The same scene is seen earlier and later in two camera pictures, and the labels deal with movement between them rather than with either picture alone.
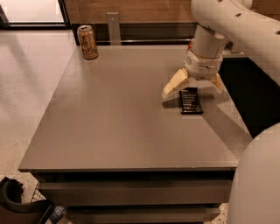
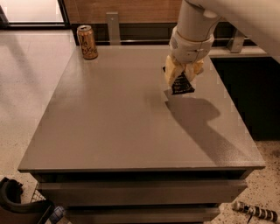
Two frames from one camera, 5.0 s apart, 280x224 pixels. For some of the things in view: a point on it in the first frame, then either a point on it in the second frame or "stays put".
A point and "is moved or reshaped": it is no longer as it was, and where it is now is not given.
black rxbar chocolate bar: (191, 101) is moved or reshaped
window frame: (34, 15) stays put
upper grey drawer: (138, 192) stays put
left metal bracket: (114, 28) stays put
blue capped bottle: (58, 213) stays put
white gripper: (202, 66) → (190, 49)
